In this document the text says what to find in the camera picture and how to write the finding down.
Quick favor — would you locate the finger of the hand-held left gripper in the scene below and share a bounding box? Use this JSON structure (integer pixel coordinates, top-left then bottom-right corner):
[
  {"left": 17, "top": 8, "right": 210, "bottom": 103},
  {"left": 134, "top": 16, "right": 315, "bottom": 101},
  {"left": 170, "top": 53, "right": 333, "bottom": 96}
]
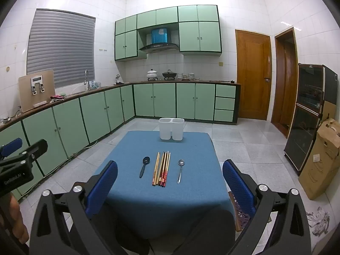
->
[
  {"left": 0, "top": 137, "right": 23, "bottom": 158},
  {"left": 20, "top": 139, "right": 48, "bottom": 163}
]

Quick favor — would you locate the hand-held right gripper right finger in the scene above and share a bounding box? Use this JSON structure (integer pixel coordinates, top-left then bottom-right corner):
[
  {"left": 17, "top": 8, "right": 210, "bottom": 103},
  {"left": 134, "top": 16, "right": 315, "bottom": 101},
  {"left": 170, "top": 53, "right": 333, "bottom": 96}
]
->
[{"left": 222, "top": 159, "right": 311, "bottom": 255}]

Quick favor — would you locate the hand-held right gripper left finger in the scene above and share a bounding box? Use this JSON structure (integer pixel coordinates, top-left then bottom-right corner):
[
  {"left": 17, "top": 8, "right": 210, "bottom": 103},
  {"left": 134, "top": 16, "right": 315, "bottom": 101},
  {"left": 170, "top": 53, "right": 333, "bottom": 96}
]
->
[{"left": 29, "top": 161, "right": 118, "bottom": 255}]

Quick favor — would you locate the group of wooden chopsticks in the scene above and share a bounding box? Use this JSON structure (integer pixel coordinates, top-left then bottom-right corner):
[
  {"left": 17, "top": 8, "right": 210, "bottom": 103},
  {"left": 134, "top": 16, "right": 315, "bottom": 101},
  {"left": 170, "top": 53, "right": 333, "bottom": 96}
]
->
[{"left": 152, "top": 151, "right": 171, "bottom": 187}]

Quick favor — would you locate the white plastic utensil holder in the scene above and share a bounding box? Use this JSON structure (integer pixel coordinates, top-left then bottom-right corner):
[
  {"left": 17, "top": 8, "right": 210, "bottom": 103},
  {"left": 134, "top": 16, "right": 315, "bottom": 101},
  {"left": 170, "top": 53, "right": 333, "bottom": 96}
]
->
[{"left": 159, "top": 118, "right": 185, "bottom": 141}]

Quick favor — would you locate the person's left hand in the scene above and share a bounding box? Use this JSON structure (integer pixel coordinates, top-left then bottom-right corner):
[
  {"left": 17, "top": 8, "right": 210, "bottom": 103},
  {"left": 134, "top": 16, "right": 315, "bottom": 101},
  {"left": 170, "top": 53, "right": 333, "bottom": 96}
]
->
[{"left": 7, "top": 193, "right": 30, "bottom": 245}]

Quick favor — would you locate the green base cabinet run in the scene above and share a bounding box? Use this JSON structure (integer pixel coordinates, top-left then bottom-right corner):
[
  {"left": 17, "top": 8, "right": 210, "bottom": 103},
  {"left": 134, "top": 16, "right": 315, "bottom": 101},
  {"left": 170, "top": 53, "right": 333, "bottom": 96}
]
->
[
  {"left": 133, "top": 83, "right": 216, "bottom": 121},
  {"left": 0, "top": 84, "right": 135, "bottom": 200}
]

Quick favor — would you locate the black plastic spoon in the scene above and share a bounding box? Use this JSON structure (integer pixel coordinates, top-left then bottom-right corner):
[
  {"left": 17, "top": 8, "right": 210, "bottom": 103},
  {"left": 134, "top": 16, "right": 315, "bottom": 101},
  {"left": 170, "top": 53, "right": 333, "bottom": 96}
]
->
[{"left": 139, "top": 157, "right": 150, "bottom": 178}]

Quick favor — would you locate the wooden cutting board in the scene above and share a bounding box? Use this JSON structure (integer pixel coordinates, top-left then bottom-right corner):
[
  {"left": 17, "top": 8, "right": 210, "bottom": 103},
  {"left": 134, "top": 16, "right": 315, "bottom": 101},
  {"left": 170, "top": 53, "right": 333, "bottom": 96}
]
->
[{"left": 18, "top": 70, "right": 56, "bottom": 113}]

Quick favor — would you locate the metal spoon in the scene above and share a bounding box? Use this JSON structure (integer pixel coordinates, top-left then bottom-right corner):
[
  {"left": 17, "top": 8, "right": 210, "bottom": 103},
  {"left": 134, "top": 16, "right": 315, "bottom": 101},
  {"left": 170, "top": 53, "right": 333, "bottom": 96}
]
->
[{"left": 177, "top": 159, "right": 185, "bottom": 184}]

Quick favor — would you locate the blue tablecloth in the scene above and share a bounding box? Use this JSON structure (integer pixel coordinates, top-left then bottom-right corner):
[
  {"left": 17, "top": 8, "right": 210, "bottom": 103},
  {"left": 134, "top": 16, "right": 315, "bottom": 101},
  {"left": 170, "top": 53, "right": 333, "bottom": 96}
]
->
[{"left": 92, "top": 131, "right": 237, "bottom": 253}]

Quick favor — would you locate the dark wooden countertop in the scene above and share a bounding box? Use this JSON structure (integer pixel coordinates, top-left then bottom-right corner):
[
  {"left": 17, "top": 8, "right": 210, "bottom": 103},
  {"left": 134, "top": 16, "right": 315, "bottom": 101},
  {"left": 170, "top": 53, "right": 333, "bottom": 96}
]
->
[{"left": 0, "top": 81, "right": 242, "bottom": 132}]

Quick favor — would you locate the green three-drawer unit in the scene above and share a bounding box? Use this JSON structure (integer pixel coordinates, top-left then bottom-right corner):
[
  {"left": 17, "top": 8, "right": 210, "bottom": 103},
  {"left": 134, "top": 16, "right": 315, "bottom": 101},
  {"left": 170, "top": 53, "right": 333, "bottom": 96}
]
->
[{"left": 214, "top": 84, "right": 237, "bottom": 123}]

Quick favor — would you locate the crumpled printed cloth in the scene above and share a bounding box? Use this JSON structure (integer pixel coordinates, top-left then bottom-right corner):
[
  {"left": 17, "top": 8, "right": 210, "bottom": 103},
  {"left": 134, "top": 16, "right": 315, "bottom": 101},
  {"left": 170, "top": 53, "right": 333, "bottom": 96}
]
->
[{"left": 305, "top": 206, "right": 331, "bottom": 237}]

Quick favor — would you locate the cardboard box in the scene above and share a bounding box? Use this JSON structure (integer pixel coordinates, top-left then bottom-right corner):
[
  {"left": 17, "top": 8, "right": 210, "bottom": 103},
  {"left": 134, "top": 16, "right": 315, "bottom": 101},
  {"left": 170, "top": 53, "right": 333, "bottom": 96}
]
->
[{"left": 298, "top": 101, "right": 340, "bottom": 200}]

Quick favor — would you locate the black glass-front cabinet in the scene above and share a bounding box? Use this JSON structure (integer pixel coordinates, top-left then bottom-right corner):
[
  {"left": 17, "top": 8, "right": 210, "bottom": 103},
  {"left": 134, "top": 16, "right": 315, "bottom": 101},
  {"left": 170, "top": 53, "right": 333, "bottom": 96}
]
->
[{"left": 284, "top": 63, "right": 338, "bottom": 176}]

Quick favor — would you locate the grey window blind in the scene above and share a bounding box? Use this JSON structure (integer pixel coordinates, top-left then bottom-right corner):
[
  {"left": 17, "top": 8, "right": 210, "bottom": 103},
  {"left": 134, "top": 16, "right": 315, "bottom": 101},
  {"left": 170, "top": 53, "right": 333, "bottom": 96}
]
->
[{"left": 27, "top": 8, "right": 96, "bottom": 89}]

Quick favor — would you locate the wooden door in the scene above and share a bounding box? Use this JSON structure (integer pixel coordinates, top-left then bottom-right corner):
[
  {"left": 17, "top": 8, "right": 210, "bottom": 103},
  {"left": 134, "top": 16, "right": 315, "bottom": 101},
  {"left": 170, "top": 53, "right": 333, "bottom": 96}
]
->
[{"left": 235, "top": 29, "right": 273, "bottom": 121}]

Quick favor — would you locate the blue-filmed hood chimney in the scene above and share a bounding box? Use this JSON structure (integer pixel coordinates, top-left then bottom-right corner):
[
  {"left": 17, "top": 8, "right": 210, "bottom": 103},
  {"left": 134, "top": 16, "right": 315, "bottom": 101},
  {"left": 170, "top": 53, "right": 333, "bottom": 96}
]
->
[{"left": 151, "top": 28, "right": 169, "bottom": 44}]

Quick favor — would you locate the white metal bracket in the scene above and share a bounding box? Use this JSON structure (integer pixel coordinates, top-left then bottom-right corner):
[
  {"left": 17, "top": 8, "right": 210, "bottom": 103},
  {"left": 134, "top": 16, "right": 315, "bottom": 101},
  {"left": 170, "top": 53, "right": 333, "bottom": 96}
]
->
[{"left": 30, "top": 76, "right": 45, "bottom": 95}]

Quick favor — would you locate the wooden door frame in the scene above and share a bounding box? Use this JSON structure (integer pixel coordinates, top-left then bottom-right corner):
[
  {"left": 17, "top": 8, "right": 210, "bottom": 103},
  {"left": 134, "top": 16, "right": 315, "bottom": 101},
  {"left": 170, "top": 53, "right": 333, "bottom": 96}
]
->
[{"left": 271, "top": 27, "right": 298, "bottom": 139}]

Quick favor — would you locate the green wall cabinet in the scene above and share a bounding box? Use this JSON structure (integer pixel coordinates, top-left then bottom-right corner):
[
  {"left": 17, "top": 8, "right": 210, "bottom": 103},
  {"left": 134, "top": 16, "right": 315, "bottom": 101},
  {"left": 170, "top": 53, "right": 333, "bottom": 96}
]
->
[
  {"left": 115, "top": 15, "right": 148, "bottom": 61},
  {"left": 137, "top": 7, "right": 179, "bottom": 30},
  {"left": 178, "top": 5, "right": 222, "bottom": 56}
]

